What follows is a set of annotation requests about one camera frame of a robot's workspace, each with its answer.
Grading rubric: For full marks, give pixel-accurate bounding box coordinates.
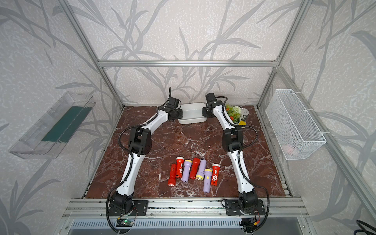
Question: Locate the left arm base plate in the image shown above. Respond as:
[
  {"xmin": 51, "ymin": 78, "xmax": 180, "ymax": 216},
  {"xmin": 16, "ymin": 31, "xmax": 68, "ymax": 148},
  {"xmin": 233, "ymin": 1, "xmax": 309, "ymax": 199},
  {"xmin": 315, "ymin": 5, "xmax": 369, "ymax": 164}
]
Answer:
[{"xmin": 107, "ymin": 200, "xmax": 149, "ymax": 217}]

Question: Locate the green circuit board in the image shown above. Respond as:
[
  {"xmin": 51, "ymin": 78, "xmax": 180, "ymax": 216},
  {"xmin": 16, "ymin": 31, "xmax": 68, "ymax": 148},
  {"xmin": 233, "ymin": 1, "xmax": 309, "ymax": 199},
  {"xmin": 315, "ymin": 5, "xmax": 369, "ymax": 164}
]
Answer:
[{"xmin": 116, "ymin": 218, "xmax": 134, "ymax": 227}]

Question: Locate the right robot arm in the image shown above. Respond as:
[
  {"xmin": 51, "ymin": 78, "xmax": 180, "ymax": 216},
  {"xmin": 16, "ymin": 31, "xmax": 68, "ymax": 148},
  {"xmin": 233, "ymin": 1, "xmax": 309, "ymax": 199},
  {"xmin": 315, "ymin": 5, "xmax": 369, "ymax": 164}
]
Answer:
[{"xmin": 202, "ymin": 93, "xmax": 261, "ymax": 214}]

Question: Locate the all-red flashlight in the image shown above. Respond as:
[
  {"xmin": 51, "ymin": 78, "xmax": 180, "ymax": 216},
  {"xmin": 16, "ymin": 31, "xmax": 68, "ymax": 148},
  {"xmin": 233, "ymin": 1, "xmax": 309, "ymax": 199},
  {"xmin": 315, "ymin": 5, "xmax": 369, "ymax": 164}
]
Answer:
[
  {"xmin": 189, "ymin": 158, "xmax": 200, "ymax": 180},
  {"xmin": 167, "ymin": 164, "xmax": 177, "ymax": 187}
]

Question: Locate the metal tin can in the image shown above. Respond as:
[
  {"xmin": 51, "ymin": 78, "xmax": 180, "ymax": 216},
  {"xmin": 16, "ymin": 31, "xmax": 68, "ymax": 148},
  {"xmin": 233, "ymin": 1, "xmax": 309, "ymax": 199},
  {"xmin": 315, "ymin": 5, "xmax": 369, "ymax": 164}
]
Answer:
[{"xmin": 240, "ymin": 108, "xmax": 249, "ymax": 122}]

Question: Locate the all-red flashlight far left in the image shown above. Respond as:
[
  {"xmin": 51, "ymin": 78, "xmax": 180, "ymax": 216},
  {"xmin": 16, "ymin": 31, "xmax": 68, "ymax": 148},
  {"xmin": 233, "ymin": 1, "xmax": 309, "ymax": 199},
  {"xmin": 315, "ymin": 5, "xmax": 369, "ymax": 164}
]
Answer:
[{"xmin": 167, "ymin": 164, "xmax": 177, "ymax": 187}]

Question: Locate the white plastic storage box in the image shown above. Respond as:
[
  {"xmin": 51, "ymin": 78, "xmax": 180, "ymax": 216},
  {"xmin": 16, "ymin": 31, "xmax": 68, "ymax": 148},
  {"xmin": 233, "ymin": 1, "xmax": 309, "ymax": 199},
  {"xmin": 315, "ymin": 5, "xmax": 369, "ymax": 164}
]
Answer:
[{"xmin": 178, "ymin": 103, "xmax": 207, "ymax": 124}]

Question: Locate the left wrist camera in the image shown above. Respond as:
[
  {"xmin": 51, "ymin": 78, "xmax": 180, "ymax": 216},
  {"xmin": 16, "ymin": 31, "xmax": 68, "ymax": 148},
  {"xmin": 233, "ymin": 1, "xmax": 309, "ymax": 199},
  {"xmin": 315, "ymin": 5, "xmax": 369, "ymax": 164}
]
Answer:
[{"xmin": 166, "ymin": 98, "xmax": 180, "ymax": 109}]

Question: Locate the black cable corner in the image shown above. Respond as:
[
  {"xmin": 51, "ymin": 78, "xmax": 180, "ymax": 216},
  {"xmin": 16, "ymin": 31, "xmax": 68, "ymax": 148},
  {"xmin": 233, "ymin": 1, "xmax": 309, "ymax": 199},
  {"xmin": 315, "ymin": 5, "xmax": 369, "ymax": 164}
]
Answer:
[{"xmin": 353, "ymin": 220, "xmax": 376, "ymax": 235}]

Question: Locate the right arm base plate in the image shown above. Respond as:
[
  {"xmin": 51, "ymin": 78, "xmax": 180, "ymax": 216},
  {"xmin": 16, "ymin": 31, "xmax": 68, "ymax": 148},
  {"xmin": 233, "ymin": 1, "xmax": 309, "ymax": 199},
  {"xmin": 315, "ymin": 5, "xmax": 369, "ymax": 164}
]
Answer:
[{"xmin": 224, "ymin": 199, "xmax": 266, "ymax": 216}]

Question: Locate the all-red flashlight middle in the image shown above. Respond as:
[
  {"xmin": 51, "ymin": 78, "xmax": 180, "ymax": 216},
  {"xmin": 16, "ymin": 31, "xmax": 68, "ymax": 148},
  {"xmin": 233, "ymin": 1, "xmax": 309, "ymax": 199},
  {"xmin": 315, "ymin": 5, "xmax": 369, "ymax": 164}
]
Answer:
[{"xmin": 189, "ymin": 158, "xmax": 200, "ymax": 180}]

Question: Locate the red flashlight white cap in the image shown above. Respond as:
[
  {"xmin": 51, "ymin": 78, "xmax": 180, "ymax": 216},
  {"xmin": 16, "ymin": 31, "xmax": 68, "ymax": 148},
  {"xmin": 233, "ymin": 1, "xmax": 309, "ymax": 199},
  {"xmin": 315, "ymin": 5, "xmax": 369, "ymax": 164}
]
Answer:
[{"xmin": 211, "ymin": 164, "xmax": 220, "ymax": 186}]

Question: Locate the yellow small object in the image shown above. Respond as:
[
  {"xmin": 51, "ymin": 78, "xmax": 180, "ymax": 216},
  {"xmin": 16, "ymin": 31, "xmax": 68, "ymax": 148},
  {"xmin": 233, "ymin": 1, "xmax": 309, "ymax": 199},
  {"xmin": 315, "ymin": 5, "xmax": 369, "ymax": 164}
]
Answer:
[{"xmin": 238, "ymin": 120, "xmax": 246, "ymax": 129}]

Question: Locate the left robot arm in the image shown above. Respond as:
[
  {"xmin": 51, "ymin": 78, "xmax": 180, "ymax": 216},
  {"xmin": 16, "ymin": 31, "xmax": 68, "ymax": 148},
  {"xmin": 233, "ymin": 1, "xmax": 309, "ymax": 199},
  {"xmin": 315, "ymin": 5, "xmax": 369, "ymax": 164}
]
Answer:
[{"xmin": 105, "ymin": 88, "xmax": 183, "ymax": 218}]

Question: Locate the white potted flower plant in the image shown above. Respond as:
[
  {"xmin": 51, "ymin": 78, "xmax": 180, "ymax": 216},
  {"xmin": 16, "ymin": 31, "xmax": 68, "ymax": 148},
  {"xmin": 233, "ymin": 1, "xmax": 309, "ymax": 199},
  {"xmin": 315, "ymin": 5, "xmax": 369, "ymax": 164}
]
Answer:
[{"xmin": 225, "ymin": 105, "xmax": 241, "ymax": 124}]

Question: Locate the purple flashlight yellow ring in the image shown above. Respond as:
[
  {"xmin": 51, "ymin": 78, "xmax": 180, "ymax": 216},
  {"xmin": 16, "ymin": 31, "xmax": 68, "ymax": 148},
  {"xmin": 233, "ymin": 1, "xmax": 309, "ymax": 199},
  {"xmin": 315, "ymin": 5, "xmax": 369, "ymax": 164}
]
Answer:
[{"xmin": 203, "ymin": 168, "xmax": 212, "ymax": 193}]

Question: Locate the purple flashlight yellow head down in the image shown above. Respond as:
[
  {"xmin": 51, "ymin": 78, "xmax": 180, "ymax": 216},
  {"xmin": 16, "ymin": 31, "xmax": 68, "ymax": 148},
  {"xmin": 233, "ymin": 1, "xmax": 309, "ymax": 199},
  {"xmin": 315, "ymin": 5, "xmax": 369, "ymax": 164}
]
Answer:
[{"xmin": 195, "ymin": 159, "xmax": 207, "ymax": 181}]

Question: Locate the clear plastic wall shelf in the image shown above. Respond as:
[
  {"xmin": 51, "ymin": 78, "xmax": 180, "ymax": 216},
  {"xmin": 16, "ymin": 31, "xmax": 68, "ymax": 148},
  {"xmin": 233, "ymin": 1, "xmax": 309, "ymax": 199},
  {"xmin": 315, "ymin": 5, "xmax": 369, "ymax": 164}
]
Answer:
[{"xmin": 9, "ymin": 92, "xmax": 96, "ymax": 160}]

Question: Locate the red flashlight white head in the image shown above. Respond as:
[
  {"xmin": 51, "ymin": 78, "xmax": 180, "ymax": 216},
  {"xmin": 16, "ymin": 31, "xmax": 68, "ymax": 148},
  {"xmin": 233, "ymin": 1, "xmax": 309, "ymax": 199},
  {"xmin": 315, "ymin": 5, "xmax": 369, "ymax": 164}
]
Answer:
[{"xmin": 176, "ymin": 157, "xmax": 185, "ymax": 178}]

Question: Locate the white wire mesh basket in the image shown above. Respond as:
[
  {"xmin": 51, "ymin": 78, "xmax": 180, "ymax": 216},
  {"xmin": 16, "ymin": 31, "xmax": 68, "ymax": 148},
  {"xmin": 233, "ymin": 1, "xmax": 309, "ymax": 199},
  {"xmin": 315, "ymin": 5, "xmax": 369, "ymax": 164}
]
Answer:
[{"xmin": 266, "ymin": 89, "xmax": 327, "ymax": 160}]

